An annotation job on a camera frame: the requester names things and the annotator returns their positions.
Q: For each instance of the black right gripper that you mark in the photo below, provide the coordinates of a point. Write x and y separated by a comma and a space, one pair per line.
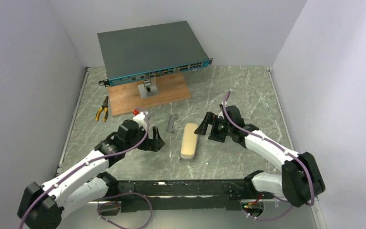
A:
216, 129

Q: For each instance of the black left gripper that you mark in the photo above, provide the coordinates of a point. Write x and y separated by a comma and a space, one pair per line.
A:
153, 143

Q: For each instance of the beige umbrella case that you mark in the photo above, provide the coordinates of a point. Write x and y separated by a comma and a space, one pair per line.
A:
189, 141

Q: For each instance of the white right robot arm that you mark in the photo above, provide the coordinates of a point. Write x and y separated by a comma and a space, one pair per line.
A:
299, 181

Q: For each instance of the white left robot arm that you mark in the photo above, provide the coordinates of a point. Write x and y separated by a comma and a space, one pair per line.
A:
45, 206

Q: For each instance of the wooden base board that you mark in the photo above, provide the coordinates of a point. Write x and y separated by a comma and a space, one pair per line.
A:
125, 98

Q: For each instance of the grey plastic bracket piece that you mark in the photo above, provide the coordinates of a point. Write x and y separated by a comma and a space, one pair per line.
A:
170, 125

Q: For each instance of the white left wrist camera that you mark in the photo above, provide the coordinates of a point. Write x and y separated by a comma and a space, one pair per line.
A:
140, 116

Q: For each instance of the grey metal stand bracket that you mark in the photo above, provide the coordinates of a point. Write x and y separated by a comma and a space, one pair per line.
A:
148, 88

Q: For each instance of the yellow handled pliers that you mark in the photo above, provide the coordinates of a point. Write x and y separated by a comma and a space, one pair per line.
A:
103, 108

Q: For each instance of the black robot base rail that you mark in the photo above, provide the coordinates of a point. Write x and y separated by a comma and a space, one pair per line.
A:
228, 194

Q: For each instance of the grey network switch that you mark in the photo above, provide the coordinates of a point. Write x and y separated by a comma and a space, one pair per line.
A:
143, 53

